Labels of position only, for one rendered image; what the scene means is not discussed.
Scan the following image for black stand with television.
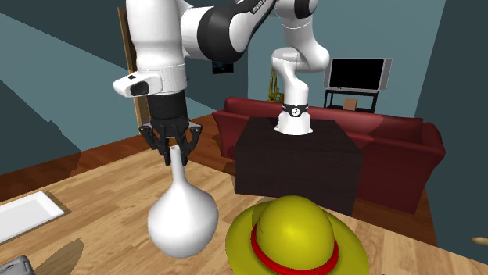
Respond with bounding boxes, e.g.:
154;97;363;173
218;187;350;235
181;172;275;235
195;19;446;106
323;57;393;114

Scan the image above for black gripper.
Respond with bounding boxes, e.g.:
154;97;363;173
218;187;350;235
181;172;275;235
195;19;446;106
138;90;204;167

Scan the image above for yellow hat with red band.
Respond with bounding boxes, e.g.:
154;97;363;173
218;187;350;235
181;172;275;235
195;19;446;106
224;195;370;275

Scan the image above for dark robot stand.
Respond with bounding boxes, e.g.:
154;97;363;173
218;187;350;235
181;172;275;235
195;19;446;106
234;116;364;217

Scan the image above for dark wall picture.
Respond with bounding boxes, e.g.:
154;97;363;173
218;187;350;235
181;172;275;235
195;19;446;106
212;60;235;76

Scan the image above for red sofa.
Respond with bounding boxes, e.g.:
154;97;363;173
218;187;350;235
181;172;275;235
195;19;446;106
211;97;447;216

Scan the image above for yellow metal floor stand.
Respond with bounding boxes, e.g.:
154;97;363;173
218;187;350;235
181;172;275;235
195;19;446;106
267;67;285;103

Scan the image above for white flat rectangular tray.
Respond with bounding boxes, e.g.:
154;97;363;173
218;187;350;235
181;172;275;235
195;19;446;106
0;191;66;245

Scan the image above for white long-necked vase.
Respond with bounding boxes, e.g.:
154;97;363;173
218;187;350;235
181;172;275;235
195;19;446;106
146;145;220;259

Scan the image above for brown wooden door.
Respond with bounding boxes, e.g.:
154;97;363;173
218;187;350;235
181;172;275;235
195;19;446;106
117;6;152;129

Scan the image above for grey box-shaped object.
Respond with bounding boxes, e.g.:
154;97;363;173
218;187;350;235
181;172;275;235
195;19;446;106
0;254;37;275

